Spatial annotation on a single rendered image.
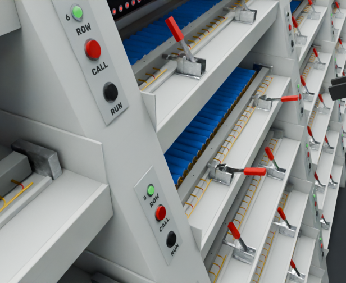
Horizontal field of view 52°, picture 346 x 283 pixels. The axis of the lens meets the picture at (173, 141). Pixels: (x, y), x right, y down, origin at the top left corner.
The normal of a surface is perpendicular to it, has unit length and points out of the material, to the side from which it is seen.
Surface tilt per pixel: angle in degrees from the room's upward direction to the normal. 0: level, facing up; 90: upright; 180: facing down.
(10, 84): 90
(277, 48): 90
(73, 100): 90
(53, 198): 19
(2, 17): 109
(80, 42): 90
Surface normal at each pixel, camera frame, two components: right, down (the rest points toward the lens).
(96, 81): 0.84, 0.00
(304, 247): 0.00, -0.80
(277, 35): -0.45, 0.54
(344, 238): -0.29, -0.84
